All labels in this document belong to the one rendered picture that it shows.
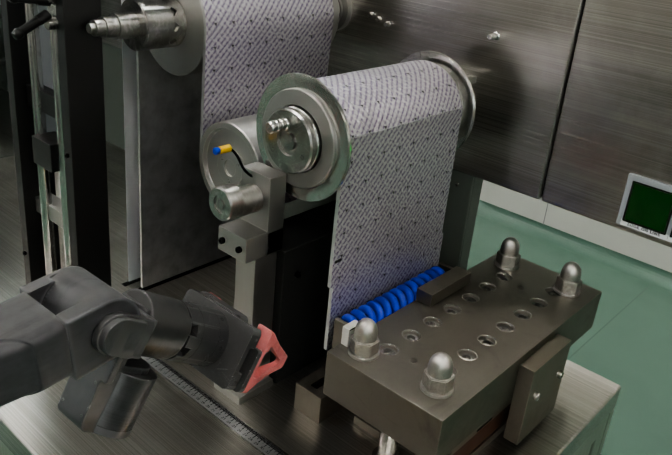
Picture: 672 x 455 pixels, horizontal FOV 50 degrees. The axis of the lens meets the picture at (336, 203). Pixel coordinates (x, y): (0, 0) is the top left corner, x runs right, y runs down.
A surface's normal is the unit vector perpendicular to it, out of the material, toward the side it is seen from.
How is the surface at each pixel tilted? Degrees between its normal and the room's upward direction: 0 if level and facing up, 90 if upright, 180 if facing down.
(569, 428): 0
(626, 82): 90
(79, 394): 62
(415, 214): 90
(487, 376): 0
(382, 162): 90
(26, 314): 6
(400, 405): 90
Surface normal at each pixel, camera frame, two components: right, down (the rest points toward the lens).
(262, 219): -0.66, 0.25
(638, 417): 0.09, -0.91
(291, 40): 0.74, 0.36
